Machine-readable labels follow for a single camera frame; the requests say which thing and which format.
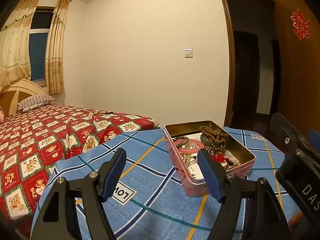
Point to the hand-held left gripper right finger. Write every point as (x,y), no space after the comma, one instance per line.
(211,175)

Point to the red paper door decoration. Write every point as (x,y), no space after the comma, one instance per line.
(301,25)

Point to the window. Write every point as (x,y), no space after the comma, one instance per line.
(38,55)

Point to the red bear-print bedspread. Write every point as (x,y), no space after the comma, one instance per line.
(50,140)

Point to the striped pillow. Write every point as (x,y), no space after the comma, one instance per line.
(35,102)

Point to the pink pillow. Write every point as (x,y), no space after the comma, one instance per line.
(2,115)

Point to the pink tin box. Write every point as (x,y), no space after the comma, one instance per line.
(190,182)

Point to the brown wooden door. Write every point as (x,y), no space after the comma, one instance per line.
(300,80)

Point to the cream wooden headboard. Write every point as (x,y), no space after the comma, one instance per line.
(15,92)

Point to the wide beige curtain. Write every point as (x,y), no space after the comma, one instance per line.
(15,45)

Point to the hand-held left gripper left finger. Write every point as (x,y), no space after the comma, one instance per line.
(113,177)

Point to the green jade bangle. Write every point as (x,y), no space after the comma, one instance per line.
(206,140)

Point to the brown door frame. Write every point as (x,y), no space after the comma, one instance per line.
(228,55)

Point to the blue plaid cloth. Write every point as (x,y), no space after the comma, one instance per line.
(155,185)

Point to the white card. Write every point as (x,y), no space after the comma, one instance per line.
(196,171)

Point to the white wall switch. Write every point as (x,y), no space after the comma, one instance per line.
(188,53)

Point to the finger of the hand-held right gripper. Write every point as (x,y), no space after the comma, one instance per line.
(282,130)
(315,141)

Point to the pink bangle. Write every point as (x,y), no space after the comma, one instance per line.
(185,145)

